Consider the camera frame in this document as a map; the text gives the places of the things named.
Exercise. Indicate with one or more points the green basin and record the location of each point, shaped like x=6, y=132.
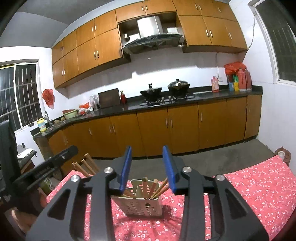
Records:
x=70, y=114

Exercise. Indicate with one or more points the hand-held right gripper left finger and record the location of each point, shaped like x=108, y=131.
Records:
x=126, y=166

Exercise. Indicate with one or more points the red bag over bottles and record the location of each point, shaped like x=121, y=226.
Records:
x=233, y=67

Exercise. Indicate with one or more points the orange upper kitchen cabinets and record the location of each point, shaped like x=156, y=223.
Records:
x=208, y=30

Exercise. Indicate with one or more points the brown post with white cap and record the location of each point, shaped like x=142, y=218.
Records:
x=283, y=156

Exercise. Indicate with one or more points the dark pot with lid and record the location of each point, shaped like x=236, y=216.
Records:
x=178, y=86

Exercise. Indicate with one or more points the black wok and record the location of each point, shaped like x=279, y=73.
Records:
x=150, y=92

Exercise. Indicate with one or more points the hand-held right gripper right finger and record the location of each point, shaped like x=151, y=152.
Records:
x=168, y=166

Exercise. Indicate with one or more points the red bag beside basin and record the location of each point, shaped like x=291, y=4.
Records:
x=84, y=107

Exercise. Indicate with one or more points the barred window over sink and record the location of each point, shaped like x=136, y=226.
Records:
x=20, y=97

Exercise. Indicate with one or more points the red floral tablecloth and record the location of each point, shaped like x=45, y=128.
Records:
x=254, y=185

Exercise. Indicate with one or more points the tall red bottle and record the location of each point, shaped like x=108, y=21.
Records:
x=242, y=81
x=249, y=81

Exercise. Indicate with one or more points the dark cutting board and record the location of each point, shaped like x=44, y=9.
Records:
x=109, y=98

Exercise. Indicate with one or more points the dark small stand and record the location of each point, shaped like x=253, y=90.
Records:
x=26, y=155

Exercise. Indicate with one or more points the pink bottle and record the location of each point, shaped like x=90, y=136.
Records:
x=215, y=84

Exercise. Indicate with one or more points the blue and yellow boxes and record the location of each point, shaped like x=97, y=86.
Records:
x=233, y=86

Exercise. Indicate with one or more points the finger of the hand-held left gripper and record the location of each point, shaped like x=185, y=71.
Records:
x=50, y=164

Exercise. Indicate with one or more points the person's left hand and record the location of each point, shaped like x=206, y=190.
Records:
x=20, y=220

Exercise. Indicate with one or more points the green pot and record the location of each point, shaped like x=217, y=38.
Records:
x=46, y=186

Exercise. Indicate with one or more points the beige perforated utensil holder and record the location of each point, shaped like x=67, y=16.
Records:
x=143, y=206

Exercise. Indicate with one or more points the steel range hood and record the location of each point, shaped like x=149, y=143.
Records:
x=150, y=39

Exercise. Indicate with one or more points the small red bottle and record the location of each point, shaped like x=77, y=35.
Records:
x=123, y=97

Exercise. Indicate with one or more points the orange lower kitchen cabinets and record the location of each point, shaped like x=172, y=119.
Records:
x=150, y=132

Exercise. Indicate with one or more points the white wall socket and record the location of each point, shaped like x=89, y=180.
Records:
x=221, y=79

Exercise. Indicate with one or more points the black gas stove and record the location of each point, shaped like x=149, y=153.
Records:
x=166, y=100

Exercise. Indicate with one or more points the orange kitchen cabinets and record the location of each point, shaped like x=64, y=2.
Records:
x=150, y=132
x=208, y=30

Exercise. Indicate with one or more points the metal faucet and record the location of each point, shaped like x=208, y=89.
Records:
x=47, y=119

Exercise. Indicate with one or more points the hanging red plastic bag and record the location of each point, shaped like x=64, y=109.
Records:
x=48, y=98

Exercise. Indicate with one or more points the yellow detergent bottle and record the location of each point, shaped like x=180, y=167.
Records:
x=42, y=125

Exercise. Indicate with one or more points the clear plastic bag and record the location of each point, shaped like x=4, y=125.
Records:
x=94, y=102

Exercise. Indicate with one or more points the black kitchen countertop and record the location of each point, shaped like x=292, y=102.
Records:
x=208, y=96

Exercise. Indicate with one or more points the large side window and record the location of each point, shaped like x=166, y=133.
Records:
x=279, y=39

